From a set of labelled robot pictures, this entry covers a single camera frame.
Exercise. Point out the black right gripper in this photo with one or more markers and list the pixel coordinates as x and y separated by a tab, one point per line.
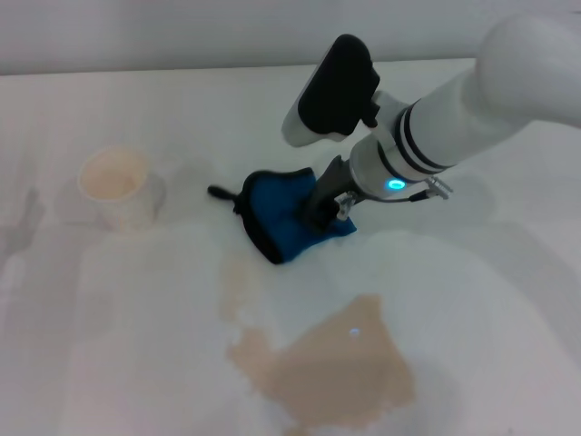
331	191

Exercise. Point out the blue rag with black trim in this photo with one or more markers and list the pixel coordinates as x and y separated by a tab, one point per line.
272	213

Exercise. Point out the white paper cup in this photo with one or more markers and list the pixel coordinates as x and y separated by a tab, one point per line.
118	195

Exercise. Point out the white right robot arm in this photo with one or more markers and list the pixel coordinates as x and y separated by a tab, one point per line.
476	109

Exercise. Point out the clear plug connector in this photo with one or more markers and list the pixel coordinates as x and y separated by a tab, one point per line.
345	204

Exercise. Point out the brown liquid spill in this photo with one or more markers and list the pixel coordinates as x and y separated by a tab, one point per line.
340	363

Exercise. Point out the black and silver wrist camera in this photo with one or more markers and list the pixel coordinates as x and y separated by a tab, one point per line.
336	91

